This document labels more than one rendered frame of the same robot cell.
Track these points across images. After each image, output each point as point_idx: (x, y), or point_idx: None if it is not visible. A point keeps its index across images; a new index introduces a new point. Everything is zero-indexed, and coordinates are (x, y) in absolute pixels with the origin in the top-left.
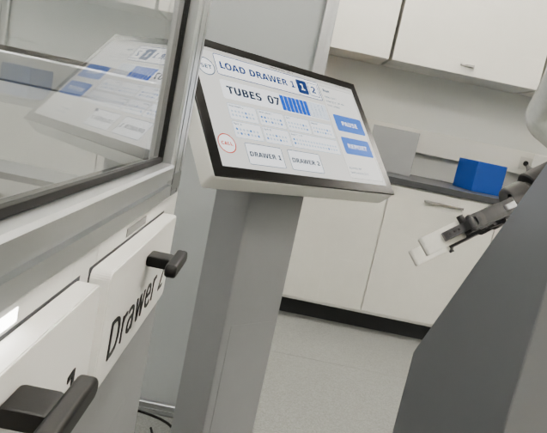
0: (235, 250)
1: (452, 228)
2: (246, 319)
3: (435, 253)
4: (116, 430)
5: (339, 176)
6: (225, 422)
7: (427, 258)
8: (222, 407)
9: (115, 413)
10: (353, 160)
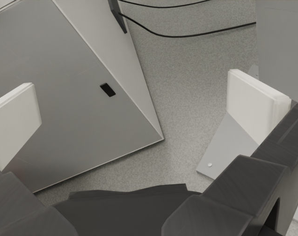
0: None
1: None
2: (287, 5)
3: (249, 126)
4: (30, 69)
5: None
6: (281, 82)
7: (237, 117)
8: (274, 71)
9: (10, 63)
10: None
